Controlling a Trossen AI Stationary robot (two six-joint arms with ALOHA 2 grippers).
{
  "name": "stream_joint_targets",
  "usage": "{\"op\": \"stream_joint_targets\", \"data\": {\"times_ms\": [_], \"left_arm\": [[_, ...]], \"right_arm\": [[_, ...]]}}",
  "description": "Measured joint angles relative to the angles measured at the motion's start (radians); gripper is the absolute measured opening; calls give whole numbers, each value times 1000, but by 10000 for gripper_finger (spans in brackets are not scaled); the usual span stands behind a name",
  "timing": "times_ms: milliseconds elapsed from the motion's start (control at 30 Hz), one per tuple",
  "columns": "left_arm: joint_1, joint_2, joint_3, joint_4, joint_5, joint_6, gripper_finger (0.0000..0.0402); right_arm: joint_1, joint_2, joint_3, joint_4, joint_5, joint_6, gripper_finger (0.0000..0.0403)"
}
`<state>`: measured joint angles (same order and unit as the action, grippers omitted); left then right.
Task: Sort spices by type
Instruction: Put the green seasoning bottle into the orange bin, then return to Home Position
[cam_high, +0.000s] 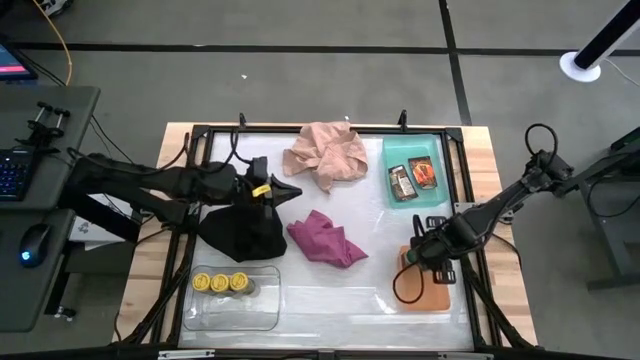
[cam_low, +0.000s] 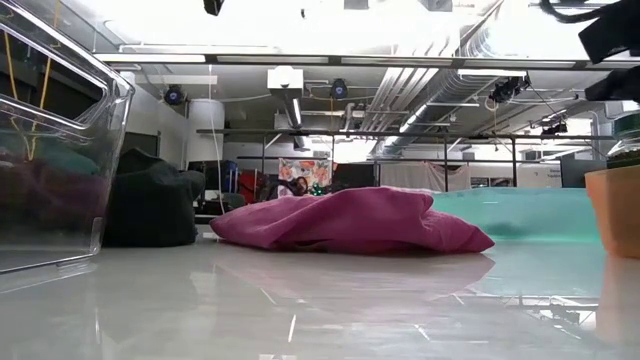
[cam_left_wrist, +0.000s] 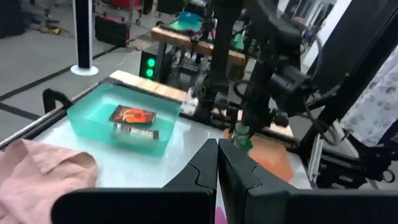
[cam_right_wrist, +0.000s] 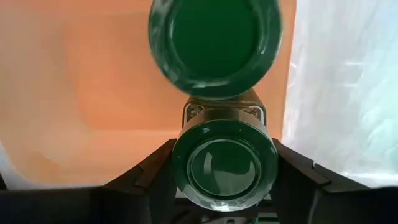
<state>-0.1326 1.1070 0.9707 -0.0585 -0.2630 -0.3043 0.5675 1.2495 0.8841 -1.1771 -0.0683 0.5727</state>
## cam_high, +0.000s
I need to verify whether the peach cloth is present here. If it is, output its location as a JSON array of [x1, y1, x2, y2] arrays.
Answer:
[[282, 120, 370, 194]]

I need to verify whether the black computer mouse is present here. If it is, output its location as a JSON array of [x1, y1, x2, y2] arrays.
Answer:
[[18, 222, 53, 269]]

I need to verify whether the white paper sheet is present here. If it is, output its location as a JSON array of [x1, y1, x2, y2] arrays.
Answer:
[[66, 193, 135, 252]]

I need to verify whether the white and black sneaker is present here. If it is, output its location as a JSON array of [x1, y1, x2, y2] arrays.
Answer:
[[41, 0, 75, 17]]

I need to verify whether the dark side stand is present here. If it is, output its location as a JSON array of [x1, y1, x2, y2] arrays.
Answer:
[[563, 127, 640, 292]]

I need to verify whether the green and orange spice packet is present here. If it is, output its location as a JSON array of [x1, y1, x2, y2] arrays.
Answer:
[[407, 155, 439, 191]]

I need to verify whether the orange cutting board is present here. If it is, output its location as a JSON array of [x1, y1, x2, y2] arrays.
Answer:
[[397, 244, 452, 313]]

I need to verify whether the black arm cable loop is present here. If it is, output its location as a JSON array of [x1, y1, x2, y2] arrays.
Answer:
[[523, 122, 560, 157]]

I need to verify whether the orange cable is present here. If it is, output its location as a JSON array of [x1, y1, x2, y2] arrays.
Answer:
[[30, 0, 74, 87]]

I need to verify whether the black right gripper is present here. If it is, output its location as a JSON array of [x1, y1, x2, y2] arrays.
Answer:
[[406, 215, 459, 286]]

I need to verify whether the grey desk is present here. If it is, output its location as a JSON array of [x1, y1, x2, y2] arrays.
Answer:
[[0, 84, 102, 334]]

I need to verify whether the black pole white round base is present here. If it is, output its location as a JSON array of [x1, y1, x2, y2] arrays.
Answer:
[[558, 0, 640, 84]]

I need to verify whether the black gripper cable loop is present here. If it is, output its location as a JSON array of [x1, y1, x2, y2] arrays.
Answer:
[[392, 261, 425, 306]]

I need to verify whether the clear plastic bin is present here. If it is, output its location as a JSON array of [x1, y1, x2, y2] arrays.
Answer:
[[182, 264, 284, 332]]

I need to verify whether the teal plastic bin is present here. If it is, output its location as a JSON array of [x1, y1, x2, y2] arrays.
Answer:
[[381, 133, 450, 210]]

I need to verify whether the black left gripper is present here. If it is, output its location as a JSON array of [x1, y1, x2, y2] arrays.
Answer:
[[238, 156, 304, 224]]

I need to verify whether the black backlit keyboard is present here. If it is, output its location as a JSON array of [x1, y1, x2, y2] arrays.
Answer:
[[0, 146, 37, 202]]

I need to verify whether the black cloth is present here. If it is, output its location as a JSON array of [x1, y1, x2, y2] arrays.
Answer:
[[197, 201, 289, 264]]

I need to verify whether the black clamp stand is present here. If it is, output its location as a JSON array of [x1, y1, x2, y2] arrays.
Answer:
[[14, 100, 72, 151]]

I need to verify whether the screen with pink display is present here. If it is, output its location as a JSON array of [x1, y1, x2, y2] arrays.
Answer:
[[0, 41, 39, 82]]

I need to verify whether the magenta cloth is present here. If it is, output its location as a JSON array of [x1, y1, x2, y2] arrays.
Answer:
[[286, 209, 370, 270]]

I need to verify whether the brown white-label spice packet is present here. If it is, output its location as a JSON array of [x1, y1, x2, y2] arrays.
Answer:
[[387, 164, 420, 203]]

